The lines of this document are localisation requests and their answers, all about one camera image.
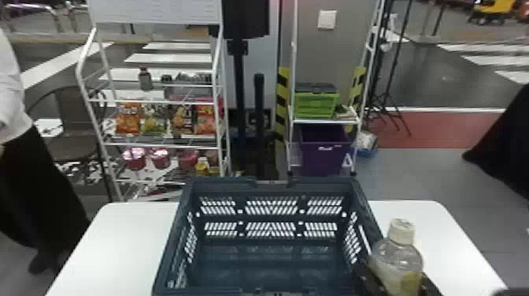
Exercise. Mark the green snack packet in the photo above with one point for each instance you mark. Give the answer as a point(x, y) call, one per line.
point(153, 124)

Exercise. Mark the orange snack packet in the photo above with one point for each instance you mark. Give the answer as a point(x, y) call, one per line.
point(181, 120)
point(127, 120)

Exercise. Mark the grey bottle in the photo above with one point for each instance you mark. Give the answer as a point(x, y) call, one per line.
point(145, 79)

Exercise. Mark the white shelf trolley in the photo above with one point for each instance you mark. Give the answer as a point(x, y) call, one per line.
point(326, 120)

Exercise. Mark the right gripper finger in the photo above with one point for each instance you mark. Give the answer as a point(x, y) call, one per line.
point(432, 289)
point(362, 281)

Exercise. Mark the red snack packet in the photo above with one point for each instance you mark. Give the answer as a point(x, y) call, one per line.
point(205, 120)

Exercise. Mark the black tripod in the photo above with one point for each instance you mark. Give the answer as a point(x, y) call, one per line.
point(388, 62)

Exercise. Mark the person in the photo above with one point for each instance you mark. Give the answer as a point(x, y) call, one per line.
point(504, 149)
point(25, 186)

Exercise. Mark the purple crate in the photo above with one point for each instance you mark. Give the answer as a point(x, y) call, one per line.
point(322, 153)

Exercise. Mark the yellow black striped post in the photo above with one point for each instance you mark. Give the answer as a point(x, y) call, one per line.
point(358, 86)
point(282, 99)

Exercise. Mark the green basket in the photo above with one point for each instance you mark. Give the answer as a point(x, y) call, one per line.
point(316, 103)

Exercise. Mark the clear bottle with beige cap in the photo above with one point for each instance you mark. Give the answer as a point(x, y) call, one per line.
point(396, 260)

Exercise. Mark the blue basket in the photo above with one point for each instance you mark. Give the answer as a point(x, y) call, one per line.
point(268, 264)

